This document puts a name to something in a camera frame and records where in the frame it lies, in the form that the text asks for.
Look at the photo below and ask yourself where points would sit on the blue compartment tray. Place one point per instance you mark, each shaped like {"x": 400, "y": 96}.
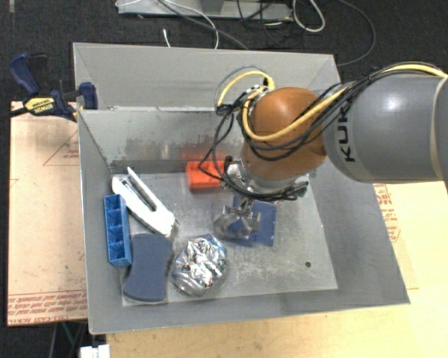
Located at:
{"x": 116, "y": 229}

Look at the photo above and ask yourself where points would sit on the blue flat square pad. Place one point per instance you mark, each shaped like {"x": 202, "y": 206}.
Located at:
{"x": 267, "y": 222}

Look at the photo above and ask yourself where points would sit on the crumpled silver foil ball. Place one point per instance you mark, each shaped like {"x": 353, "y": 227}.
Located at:
{"x": 199, "y": 265}

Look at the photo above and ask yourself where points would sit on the dark blue sponge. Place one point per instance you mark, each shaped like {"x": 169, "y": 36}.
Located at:
{"x": 148, "y": 269}

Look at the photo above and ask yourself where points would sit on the brown cardboard board red print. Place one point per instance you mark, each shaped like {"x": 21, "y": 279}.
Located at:
{"x": 45, "y": 215}

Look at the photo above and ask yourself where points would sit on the black cylinder on white bracket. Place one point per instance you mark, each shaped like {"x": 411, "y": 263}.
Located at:
{"x": 233, "y": 169}

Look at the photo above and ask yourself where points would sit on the orange block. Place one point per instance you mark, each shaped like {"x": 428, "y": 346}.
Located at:
{"x": 201, "y": 179}

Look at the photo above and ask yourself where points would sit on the grey metal bin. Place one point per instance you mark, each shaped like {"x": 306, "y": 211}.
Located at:
{"x": 283, "y": 274}

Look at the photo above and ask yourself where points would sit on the white long brush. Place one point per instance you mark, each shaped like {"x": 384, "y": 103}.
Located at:
{"x": 149, "y": 209}

